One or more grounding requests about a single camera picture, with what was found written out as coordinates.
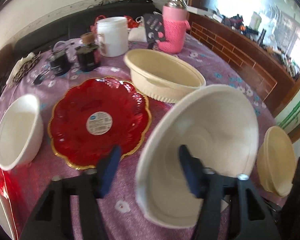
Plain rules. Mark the red scalloped plate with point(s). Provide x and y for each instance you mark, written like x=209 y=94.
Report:
x=93 y=117
x=7 y=223

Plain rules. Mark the white foam bowl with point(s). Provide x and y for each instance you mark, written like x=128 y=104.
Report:
x=21 y=132
x=219 y=126

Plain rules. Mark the dark jar with cork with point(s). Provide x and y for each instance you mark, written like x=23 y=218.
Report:
x=88 y=54

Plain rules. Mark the white cloth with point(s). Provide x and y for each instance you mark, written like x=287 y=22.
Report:
x=17 y=67

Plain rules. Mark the small beige plastic bowl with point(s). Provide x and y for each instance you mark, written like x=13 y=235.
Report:
x=276 y=162

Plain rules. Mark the red plastic bag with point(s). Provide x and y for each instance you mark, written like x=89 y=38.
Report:
x=130 y=22

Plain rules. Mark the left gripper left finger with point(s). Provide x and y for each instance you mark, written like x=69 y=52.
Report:
x=53 y=215

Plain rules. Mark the black leather sofa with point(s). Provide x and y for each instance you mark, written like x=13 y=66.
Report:
x=76 y=24

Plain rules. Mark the large beige plastic bowl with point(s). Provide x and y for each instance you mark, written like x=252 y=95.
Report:
x=161 y=76

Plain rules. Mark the leopard print cloth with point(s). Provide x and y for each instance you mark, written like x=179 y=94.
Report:
x=25 y=69

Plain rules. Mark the wooden sideboard cabinet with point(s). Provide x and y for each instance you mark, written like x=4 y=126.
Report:
x=255 y=66

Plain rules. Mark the white plastic jar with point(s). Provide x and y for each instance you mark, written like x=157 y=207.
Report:
x=112 y=36

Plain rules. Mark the purple floral tablecloth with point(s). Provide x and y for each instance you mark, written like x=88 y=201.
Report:
x=249 y=218

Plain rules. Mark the white tissue pack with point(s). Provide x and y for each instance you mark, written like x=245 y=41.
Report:
x=137 y=35

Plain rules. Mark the pink sleeved thermos bottle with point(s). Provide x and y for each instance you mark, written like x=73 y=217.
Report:
x=174 y=15

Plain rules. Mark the black phone stand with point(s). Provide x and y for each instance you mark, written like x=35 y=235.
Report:
x=154 y=29

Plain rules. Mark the black round jar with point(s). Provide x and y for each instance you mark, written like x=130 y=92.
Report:
x=58 y=59

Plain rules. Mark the black adapter plug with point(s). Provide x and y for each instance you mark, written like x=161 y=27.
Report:
x=39 y=79

